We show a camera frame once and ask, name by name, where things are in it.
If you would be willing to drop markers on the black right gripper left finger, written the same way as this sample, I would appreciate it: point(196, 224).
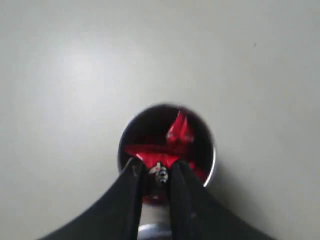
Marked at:
point(115, 216)

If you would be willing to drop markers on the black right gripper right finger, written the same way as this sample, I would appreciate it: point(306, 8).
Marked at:
point(196, 215)

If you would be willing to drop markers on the red candy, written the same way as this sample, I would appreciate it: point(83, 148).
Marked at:
point(158, 160)
point(180, 135)

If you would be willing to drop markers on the stainless steel cup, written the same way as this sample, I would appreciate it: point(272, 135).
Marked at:
point(151, 127)

